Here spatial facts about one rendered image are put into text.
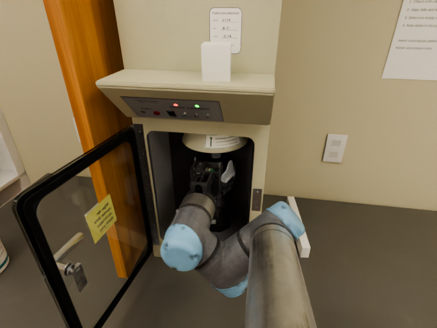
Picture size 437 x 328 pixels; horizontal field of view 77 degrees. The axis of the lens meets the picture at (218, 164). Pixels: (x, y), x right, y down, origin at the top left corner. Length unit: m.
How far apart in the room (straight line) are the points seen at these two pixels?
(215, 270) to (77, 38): 0.50
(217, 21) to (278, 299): 0.47
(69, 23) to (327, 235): 0.93
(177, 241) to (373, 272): 0.66
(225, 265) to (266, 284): 0.21
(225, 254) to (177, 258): 0.09
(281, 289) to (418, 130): 0.95
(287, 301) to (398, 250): 0.82
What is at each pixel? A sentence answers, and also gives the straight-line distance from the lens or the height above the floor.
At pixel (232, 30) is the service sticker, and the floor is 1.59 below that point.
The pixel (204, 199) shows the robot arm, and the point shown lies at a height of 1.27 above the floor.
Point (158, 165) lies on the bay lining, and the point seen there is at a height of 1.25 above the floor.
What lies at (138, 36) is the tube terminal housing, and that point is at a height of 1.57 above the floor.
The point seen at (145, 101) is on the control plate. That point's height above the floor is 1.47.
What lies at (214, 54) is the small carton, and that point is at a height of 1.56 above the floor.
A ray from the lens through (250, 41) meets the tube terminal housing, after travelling 0.58.
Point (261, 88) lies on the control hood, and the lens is 0.48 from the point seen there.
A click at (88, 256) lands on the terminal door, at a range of 0.64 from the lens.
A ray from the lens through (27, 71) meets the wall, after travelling 1.40.
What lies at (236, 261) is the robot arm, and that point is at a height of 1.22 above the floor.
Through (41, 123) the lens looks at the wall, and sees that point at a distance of 1.46.
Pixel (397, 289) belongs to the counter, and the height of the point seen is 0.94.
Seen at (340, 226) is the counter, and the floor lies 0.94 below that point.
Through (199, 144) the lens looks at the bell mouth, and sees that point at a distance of 0.68.
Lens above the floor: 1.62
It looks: 29 degrees down
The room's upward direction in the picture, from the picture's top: straight up
